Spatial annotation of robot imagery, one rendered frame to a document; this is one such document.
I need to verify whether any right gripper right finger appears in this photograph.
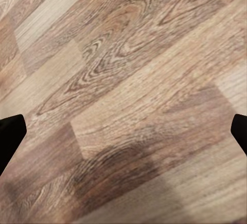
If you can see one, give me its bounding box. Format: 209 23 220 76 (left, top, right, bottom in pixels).
231 114 247 155

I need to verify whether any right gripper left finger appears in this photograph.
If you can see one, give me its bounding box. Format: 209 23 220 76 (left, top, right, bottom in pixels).
0 114 27 176

